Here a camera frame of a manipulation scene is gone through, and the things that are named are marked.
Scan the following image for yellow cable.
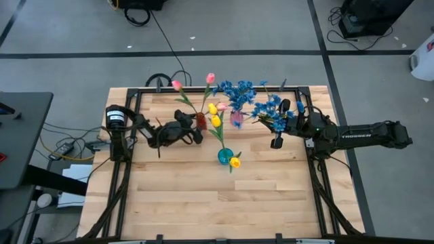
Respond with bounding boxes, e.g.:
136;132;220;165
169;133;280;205
39;135;96;162

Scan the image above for white round object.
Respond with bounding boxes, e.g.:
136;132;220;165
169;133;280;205
36;193;53;208

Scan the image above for thin black floor cable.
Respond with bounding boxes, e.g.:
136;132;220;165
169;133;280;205
149;9;193;87

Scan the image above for grey desk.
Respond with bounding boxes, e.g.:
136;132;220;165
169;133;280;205
0;91;54;190

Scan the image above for blue artificial flower spray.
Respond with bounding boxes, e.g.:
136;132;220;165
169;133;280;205
212;80;258;129
250;80;306;134

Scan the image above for black equipment cable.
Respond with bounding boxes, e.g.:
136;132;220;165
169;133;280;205
327;6;394;52

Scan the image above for white bin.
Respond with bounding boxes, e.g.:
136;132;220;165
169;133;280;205
408;33;434;81

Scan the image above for teal blue glass vase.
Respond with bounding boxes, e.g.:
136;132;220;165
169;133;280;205
217;147;235;166

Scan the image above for black desk bar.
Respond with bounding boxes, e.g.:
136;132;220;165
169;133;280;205
25;165;88;197

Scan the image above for pink artificial tulip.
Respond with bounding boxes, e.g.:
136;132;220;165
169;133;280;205
199;73;216;115
171;79;201;116

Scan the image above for white box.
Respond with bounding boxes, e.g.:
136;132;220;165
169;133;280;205
57;164;94;208

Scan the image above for thick black cable loop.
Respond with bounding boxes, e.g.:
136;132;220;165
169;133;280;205
145;73;173;87

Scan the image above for yellow tulips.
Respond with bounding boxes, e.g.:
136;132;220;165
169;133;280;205
203;102;229;119

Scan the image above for black power adapter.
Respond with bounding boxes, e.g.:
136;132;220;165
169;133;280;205
48;142;75;161

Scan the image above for red glass vase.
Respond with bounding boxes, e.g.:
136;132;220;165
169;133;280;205
195;111;208;131

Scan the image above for black equipment case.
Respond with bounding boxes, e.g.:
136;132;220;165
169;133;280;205
338;0;415;39

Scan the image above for black box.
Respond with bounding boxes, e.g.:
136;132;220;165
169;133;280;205
111;0;169;11

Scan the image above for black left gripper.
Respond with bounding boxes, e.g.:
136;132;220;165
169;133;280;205
154;108;205;146

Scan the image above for coiled black cable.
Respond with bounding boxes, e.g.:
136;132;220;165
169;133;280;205
123;8;152;27

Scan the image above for pink glass vase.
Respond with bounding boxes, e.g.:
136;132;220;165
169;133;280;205
229;110;245;129

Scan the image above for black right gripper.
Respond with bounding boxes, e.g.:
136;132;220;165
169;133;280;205
260;98;309;150

